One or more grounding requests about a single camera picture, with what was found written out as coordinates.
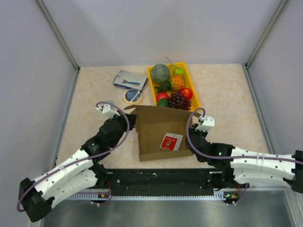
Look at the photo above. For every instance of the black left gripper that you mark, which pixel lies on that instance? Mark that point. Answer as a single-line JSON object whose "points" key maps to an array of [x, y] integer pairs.
{"points": [[133, 117]]}

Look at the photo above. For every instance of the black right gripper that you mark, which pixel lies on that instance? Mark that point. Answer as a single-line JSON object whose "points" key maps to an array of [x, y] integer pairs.
{"points": [[192, 130]]}

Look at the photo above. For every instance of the red white packet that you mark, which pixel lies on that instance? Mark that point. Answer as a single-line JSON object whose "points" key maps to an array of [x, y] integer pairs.
{"points": [[171, 141]]}

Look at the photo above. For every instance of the brown cardboard box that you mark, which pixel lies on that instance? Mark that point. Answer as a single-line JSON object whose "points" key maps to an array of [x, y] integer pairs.
{"points": [[152, 123]]}

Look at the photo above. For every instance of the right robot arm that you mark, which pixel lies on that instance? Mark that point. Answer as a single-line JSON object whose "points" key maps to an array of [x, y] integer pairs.
{"points": [[244, 166]]}

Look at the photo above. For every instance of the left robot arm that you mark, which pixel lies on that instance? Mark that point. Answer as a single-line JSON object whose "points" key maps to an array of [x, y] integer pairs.
{"points": [[80, 171]]}

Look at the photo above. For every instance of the blue razor box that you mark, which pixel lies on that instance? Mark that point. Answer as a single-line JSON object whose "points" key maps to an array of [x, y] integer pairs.
{"points": [[129, 80]]}

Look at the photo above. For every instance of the masking tape roll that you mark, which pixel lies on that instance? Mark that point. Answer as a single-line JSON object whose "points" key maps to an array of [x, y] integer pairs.
{"points": [[132, 96]]}

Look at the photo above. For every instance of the yellow plastic tray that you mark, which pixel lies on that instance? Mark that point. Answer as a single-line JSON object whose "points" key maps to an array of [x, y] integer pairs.
{"points": [[195, 103]]}

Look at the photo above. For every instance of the dark purple grapes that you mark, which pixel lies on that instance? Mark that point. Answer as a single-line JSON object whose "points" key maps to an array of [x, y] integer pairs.
{"points": [[178, 100]]}

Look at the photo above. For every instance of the red apple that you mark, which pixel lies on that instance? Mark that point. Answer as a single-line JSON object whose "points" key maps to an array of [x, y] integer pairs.
{"points": [[187, 93]]}

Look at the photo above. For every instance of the green avocado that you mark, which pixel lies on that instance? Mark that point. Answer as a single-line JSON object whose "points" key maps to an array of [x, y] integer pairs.
{"points": [[163, 102]]}

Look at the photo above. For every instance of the red tomato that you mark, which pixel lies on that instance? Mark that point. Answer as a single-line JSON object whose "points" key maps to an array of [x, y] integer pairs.
{"points": [[161, 95]]}

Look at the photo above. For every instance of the small orange pineapple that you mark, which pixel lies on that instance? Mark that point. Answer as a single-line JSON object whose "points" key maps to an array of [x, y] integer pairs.
{"points": [[175, 83]]}

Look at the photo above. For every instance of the green melon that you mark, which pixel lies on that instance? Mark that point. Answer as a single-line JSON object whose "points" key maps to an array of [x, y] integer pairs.
{"points": [[160, 73]]}

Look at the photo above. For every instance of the green apple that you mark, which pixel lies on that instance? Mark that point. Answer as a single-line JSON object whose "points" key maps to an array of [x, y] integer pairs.
{"points": [[179, 71]]}

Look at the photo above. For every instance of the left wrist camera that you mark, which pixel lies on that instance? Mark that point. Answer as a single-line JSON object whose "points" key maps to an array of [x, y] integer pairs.
{"points": [[107, 109]]}

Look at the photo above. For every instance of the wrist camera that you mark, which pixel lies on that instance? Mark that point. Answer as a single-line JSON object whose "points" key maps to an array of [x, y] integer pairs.
{"points": [[205, 123], [107, 109]]}

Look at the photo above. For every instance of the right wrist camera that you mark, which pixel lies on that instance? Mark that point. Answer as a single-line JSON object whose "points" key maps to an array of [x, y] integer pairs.
{"points": [[205, 123]]}

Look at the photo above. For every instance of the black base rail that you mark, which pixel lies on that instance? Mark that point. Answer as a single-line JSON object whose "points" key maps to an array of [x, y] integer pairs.
{"points": [[165, 184]]}

